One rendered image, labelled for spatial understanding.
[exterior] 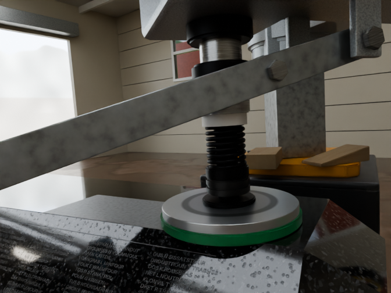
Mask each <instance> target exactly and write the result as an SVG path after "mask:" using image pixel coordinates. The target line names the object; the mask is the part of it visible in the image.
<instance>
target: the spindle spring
mask: <svg viewBox="0 0 391 293"><path fill-rule="evenodd" d="M232 127H236V128H233V129H228V130H217V131H207V132H205V135H207V136H211V135H225V134H234V133H236V134H235V135H226V136H220V137H207V138H206V139H205V140H206V141H224V140H233V139H237V140H234V141H226V142H208V143H206V146H207V147H211V148H207V152H208V154H207V157H208V158H210V159H208V160H207V163H209V164H213V165H210V166H209V168H212V169H232V168H238V167H242V166H244V165H246V163H247V161H246V160H245V159H246V155H245V153H246V150H245V149H244V148H245V147H246V145H245V143H244V142H245V141H246V139H245V138H244V136H245V133H244V132H243V131H244V130H245V128H244V127H243V125H236V126H219V127H205V129H206V130H216V129H222V128H232ZM232 145H237V146H232ZM226 146H232V147H227V148H215V147H226ZM231 151H238V152H232V153H221V154H215V153H220V152H231ZM236 156H237V157H238V158H232V157H236ZM222 158H232V159H222ZM215 159H222V160H215ZM236 162H239V163H236ZM228 163H236V164H232V165H221V164H228ZM214 165H220V166H214Z"/></svg>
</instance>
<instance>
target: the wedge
mask: <svg viewBox="0 0 391 293"><path fill-rule="evenodd" d="M368 160H369V146H364V145H351V144H346V145H342V146H340V147H337V148H335V149H331V150H330V151H326V152H324V153H320V154H319V155H315V156H313V157H310V158H308V159H304V160H302V163H303V164H307V165H313V166H319V167H327V166H334V165H342V164H347V163H355V162H363V161H368Z"/></svg>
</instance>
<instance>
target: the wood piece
mask: <svg viewBox="0 0 391 293"><path fill-rule="evenodd" d="M245 160H246V161H247V164H248V165H249V169H253V170H276V169H277V168H278V166H279V164H280V163H281V161H282V147H262V148H254V149H253V150H252V151H250V152H249V153H247V154H246V159H245Z"/></svg>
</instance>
